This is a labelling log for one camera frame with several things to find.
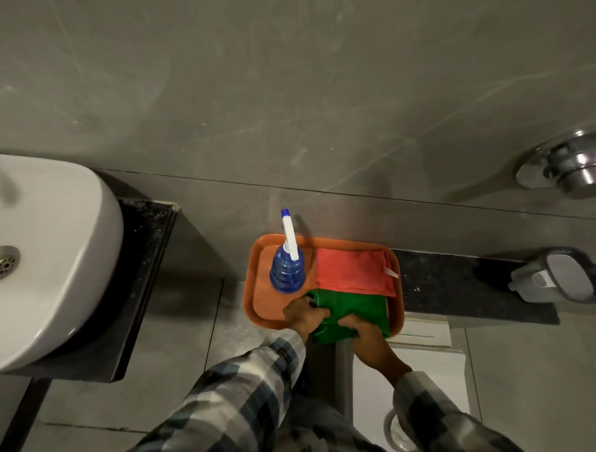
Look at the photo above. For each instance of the person's left forearm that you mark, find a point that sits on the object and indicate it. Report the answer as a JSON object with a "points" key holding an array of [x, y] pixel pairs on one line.
{"points": [[237, 396]]}

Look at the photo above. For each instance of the white toilet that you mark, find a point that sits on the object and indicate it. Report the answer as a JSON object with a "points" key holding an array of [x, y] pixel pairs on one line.
{"points": [[433, 372]]}

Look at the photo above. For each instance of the person's right forearm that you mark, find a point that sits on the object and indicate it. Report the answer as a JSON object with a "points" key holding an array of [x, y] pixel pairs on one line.
{"points": [[442, 414]]}

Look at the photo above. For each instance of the blue spray bottle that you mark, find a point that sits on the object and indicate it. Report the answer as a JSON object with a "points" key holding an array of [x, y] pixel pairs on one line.
{"points": [[286, 274]]}

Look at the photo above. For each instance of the dark counter support leg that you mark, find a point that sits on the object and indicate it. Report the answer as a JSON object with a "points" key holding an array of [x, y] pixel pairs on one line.
{"points": [[25, 414]]}

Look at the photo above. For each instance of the chrome wall flush valve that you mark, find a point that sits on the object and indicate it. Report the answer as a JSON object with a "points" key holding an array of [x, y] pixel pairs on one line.
{"points": [[565, 165]]}

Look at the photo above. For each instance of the red folded cloth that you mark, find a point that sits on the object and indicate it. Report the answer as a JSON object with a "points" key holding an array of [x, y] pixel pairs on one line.
{"points": [[354, 272]]}

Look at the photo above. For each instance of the black stone ledge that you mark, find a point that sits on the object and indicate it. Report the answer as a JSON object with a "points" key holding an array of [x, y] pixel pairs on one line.
{"points": [[465, 291]]}

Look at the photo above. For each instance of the person's left fingers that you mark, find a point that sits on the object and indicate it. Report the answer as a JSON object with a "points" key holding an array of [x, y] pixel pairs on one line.
{"points": [[317, 313]]}

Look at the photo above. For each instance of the green cloth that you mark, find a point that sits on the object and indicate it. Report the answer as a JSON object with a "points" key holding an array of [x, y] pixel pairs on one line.
{"points": [[361, 309]]}

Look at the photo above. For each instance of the person's right fingers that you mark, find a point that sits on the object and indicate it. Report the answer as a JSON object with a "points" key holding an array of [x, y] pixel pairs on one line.
{"points": [[348, 324]]}

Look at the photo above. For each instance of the black stone sink counter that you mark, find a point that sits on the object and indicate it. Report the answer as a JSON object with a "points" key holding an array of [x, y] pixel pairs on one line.
{"points": [[135, 279]]}

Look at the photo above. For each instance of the person's right hand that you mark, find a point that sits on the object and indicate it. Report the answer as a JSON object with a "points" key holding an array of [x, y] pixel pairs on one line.
{"points": [[368, 342]]}

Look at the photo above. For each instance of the white ceramic sink basin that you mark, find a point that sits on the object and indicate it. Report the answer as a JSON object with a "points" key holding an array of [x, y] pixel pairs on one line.
{"points": [[56, 260]]}

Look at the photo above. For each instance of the orange plastic tray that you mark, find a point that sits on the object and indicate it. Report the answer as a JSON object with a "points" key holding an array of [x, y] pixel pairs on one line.
{"points": [[264, 302]]}

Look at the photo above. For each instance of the person's left hand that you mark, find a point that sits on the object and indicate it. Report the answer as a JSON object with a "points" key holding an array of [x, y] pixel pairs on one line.
{"points": [[300, 315]]}

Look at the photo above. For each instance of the metal sink drain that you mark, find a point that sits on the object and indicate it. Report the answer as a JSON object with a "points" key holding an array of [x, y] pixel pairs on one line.
{"points": [[6, 261]]}

